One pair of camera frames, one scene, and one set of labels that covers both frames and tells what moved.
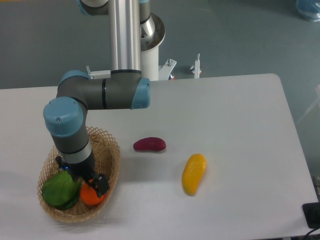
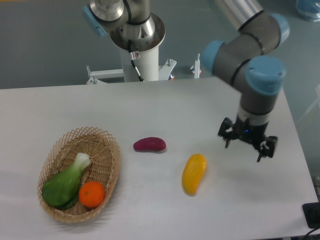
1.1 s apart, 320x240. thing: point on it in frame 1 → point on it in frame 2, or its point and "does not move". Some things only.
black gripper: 83,171 → 252,134
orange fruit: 89,196 does not move
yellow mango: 193,172 does not move
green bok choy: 60,190 does not move
